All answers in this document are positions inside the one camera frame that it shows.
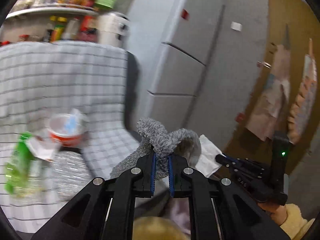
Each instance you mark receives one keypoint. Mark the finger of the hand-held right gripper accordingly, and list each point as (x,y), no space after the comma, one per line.
(237,166)

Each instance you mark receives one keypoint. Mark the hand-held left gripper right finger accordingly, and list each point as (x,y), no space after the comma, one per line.
(171,177)

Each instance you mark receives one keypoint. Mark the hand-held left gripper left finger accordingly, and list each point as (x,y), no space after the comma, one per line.
(153,177)

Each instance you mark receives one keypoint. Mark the grey fuzzy sock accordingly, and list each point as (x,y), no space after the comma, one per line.
(160,140)

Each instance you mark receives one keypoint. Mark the person's right forearm yellow sleeve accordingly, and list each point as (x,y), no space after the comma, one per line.
(297,225)

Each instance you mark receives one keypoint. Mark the person's right hand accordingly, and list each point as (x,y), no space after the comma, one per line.
(273,212)

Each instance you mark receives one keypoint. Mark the white tissue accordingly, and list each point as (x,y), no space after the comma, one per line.
(208,152)

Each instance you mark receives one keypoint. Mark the pink cloth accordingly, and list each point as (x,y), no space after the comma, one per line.
(178,212)

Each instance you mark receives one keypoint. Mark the pink hanging bag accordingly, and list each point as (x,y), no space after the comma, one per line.
(270,100)

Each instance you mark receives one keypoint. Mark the egg printed hanging bag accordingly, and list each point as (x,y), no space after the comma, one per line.
(302,100)

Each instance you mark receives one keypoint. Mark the red white noodle cup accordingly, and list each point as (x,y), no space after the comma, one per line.
(65,137)

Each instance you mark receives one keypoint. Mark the grey refrigerator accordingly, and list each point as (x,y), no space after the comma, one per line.
(180,67)

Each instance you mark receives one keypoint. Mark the white paper wrapper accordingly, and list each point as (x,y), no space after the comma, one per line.
(42,150)

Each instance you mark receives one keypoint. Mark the brown cardboard sheet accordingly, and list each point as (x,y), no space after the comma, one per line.
(262,55)

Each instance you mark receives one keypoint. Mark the grey checked cloth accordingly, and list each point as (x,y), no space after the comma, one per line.
(62,80)

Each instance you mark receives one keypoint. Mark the green plastic bottle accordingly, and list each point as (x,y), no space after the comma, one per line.
(20,160)

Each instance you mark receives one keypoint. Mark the white kitchen appliance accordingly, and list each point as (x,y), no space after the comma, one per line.
(111,28)

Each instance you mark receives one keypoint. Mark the white wall shelf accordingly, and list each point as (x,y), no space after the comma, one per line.
(50,11)

